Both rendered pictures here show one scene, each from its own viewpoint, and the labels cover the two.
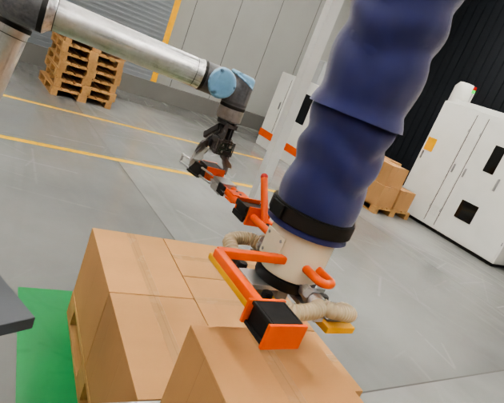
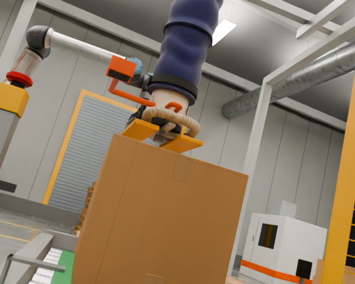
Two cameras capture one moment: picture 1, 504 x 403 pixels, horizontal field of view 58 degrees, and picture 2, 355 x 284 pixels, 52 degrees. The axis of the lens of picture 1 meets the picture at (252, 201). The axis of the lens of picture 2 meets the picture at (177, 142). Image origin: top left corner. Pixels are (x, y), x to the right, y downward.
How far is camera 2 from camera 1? 1.19 m
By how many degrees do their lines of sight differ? 35
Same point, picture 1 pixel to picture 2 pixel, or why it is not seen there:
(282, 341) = (121, 67)
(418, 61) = not seen: outside the picture
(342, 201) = (180, 64)
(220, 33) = not seen: hidden behind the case
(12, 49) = (32, 62)
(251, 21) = not seen: hidden behind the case
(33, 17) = (40, 36)
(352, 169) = (181, 46)
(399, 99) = (199, 12)
